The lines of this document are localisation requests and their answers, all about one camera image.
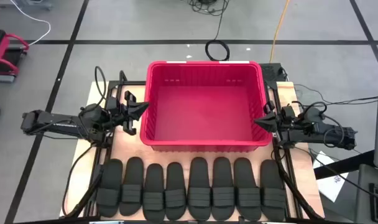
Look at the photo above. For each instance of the red plastic bin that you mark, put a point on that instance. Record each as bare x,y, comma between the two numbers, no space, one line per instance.
204,109

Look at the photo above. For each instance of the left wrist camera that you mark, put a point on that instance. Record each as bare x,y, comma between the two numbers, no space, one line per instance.
113,105

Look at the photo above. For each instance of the grey stand base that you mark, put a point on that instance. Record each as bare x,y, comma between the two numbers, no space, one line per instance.
24,3

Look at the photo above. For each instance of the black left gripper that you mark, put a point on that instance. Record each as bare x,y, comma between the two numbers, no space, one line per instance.
125,115

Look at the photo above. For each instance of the black aluminium rig frame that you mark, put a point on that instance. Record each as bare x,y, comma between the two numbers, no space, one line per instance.
133,83
299,193

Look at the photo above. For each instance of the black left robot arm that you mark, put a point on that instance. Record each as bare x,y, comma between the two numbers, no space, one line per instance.
61,125

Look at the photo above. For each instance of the grey desk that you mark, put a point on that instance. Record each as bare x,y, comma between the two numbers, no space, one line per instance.
364,202

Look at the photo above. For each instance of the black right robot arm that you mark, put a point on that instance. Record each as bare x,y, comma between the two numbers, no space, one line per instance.
319,135

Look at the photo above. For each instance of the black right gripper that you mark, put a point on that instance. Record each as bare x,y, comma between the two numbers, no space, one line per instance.
279,126

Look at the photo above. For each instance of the black vented electronics box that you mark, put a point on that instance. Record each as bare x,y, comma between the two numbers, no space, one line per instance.
271,71

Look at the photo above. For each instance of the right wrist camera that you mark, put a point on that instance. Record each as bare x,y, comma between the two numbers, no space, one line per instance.
288,112

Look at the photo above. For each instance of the white paper sheet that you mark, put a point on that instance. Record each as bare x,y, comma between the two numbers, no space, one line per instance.
332,188

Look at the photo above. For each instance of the red and black cart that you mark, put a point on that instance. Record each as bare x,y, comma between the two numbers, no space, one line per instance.
2,62

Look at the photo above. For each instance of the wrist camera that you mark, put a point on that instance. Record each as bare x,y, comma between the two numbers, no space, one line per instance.
113,105
288,112

